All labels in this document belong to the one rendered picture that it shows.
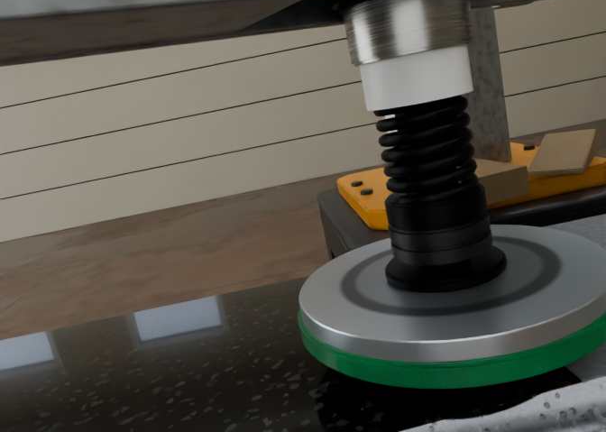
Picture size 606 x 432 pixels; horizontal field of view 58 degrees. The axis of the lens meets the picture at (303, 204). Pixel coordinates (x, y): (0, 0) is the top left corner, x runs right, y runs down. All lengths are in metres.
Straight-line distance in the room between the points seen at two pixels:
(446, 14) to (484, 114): 0.91
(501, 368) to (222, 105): 6.21
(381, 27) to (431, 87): 0.05
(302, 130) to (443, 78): 6.11
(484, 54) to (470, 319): 0.98
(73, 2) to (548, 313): 0.27
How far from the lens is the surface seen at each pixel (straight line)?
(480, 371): 0.32
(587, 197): 1.12
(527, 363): 0.32
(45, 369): 0.57
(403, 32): 0.34
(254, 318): 0.53
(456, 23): 0.36
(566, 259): 0.41
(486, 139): 1.26
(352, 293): 0.39
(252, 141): 6.45
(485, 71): 1.26
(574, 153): 1.19
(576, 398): 0.38
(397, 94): 0.35
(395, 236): 0.38
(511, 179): 0.99
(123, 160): 6.71
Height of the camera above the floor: 1.02
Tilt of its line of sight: 12 degrees down
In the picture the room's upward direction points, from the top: 11 degrees counter-clockwise
